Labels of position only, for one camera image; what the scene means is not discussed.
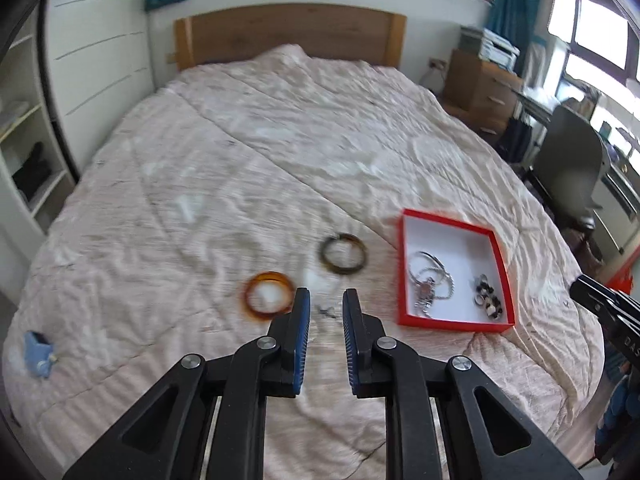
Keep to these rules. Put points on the grey office chair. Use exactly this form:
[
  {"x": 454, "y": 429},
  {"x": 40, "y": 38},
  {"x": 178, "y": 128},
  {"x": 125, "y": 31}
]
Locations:
[{"x": 567, "y": 160}]

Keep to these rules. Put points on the white printer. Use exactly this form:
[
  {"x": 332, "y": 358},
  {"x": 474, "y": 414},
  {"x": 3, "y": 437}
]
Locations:
[{"x": 492, "y": 47}]

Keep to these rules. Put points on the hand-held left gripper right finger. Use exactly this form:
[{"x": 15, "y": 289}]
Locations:
[{"x": 351, "y": 345}]

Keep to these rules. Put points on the long teal curtain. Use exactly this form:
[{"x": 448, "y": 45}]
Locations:
[{"x": 520, "y": 10}]

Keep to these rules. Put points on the folded dark clothes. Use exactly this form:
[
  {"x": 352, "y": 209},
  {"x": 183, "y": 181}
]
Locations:
[{"x": 32, "y": 172}]

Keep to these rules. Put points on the small blue box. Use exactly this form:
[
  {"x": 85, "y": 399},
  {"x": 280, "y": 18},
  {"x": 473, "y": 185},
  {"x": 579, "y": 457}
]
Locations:
[{"x": 40, "y": 355}]

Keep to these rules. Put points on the red object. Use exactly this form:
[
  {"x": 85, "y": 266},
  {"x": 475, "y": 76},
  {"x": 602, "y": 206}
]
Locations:
[{"x": 627, "y": 278}]

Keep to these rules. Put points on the dark bag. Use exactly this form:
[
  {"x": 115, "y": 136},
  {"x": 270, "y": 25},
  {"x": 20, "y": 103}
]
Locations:
[{"x": 515, "y": 140}]

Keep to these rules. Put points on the dark brown bangle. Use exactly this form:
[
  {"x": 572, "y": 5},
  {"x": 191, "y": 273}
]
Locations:
[{"x": 327, "y": 265}]

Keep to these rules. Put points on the amber bangle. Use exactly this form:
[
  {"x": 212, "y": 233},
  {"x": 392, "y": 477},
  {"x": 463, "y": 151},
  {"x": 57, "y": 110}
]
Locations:
[{"x": 252, "y": 305}]

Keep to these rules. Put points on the wooden headboard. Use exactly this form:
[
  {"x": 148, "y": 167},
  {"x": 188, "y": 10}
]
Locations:
[{"x": 290, "y": 32}]

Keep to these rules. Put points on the white wardrobe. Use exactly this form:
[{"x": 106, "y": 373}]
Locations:
[{"x": 95, "y": 60}]

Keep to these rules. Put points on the thin silver bangle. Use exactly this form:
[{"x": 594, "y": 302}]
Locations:
[{"x": 417, "y": 262}]

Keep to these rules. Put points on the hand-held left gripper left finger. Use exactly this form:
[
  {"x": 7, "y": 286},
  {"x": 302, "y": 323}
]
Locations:
[{"x": 301, "y": 345}]

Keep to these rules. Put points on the red shallow box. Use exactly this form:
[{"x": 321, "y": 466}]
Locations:
[{"x": 465, "y": 255}]

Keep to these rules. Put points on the window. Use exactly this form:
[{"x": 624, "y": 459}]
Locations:
[{"x": 600, "y": 35}]

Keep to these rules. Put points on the wooden dresser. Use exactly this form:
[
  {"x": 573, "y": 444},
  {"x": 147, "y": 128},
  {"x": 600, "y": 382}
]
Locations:
[{"x": 480, "y": 90}]

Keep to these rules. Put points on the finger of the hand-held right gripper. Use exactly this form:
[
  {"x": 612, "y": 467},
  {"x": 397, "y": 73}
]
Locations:
[{"x": 600, "y": 297}]

